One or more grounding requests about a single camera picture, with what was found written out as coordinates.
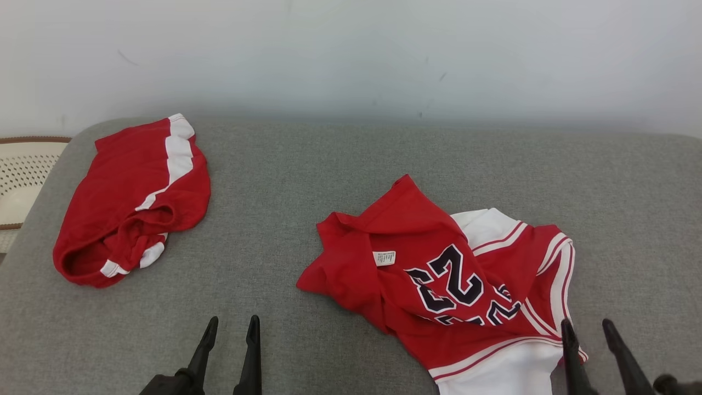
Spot cream perforated laundry basket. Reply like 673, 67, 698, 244
0, 136, 72, 253

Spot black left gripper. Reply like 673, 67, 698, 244
140, 315, 262, 395

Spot red shorts with white stripe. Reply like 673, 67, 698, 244
53, 114, 211, 289

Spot red and white basketball jersey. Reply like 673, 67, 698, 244
296, 174, 588, 395

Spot grey fabric sofa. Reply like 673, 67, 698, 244
0, 117, 702, 395

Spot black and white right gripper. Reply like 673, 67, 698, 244
561, 319, 702, 395

